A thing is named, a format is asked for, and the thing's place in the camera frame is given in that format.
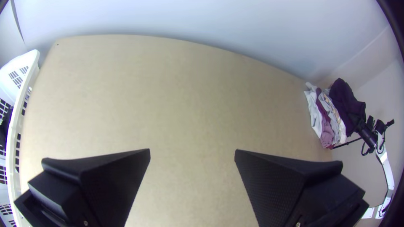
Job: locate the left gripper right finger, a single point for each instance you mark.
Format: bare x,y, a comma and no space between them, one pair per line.
284,189

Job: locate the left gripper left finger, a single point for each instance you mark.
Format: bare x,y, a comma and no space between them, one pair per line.
104,186

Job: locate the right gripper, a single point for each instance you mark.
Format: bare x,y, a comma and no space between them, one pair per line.
367,135

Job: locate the black t-shirt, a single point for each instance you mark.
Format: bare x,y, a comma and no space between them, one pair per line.
345,104

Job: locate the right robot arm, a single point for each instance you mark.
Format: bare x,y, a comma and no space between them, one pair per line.
388,176

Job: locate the pile of folded clothes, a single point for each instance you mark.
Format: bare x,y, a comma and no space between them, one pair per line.
325,123

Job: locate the white laundry basket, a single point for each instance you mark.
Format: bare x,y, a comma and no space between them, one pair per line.
19,82

